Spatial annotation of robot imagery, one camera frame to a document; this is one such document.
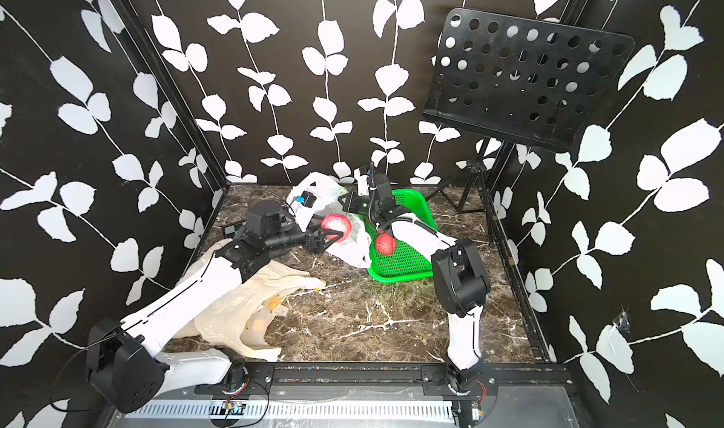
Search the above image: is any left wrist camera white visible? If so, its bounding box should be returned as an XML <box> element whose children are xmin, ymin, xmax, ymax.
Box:
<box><xmin>291</xmin><ymin>190</ymin><xmax>317</xmax><ymax>230</ymax></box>

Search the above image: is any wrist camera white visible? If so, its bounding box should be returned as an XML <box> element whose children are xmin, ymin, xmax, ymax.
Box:
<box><xmin>354</xmin><ymin>167</ymin><xmax>374</xmax><ymax>197</ymax></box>
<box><xmin>291</xmin><ymin>190</ymin><xmax>317</xmax><ymax>230</ymax></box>

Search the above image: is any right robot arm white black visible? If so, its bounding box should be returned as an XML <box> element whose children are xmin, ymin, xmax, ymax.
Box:
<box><xmin>339</xmin><ymin>168</ymin><xmax>489</xmax><ymax>395</ymax></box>

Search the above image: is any black perforated music stand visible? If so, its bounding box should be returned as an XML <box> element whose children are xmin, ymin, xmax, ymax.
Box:
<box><xmin>412</xmin><ymin>8</ymin><xmax>635</xmax><ymax>242</ymax></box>

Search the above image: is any small orange cube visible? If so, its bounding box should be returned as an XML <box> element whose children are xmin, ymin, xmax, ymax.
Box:
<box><xmin>252</xmin><ymin>320</ymin><xmax>267</xmax><ymax>333</ymax></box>

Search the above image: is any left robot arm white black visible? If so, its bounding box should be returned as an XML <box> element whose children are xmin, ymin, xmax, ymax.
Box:
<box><xmin>85</xmin><ymin>201</ymin><xmax>353</xmax><ymax>414</ymax></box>

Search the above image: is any red apple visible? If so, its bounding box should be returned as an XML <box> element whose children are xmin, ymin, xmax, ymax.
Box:
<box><xmin>321</xmin><ymin>214</ymin><xmax>353</xmax><ymax>241</ymax></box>
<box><xmin>374</xmin><ymin>233</ymin><xmax>397</xmax><ymax>256</ymax></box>

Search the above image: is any black white checkerboard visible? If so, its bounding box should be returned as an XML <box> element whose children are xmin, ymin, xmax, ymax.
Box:
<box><xmin>222</xmin><ymin>220</ymin><xmax>246</xmax><ymax>239</ymax></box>

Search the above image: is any green perforated plastic basket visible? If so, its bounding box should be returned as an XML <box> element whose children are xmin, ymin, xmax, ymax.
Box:
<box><xmin>364</xmin><ymin>189</ymin><xmax>437</xmax><ymax>285</ymax></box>

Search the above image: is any white slotted cable duct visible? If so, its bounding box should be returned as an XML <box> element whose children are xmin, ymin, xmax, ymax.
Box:
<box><xmin>126</xmin><ymin>400</ymin><xmax>454</xmax><ymax>422</ymax></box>

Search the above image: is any yellow banana print plastic bag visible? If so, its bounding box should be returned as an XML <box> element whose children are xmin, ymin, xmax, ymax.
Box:
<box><xmin>173</xmin><ymin>260</ymin><xmax>326</xmax><ymax>362</ymax></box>

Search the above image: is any white knotted plastic bag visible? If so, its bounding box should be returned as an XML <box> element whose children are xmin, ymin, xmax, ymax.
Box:
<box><xmin>286</xmin><ymin>173</ymin><xmax>371</xmax><ymax>269</ymax></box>

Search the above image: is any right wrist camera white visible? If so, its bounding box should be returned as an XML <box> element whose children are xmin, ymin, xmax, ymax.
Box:
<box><xmin>354</xmin><ymin>167</ymin><xmax>374</xmax><ymax>197</ymax></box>

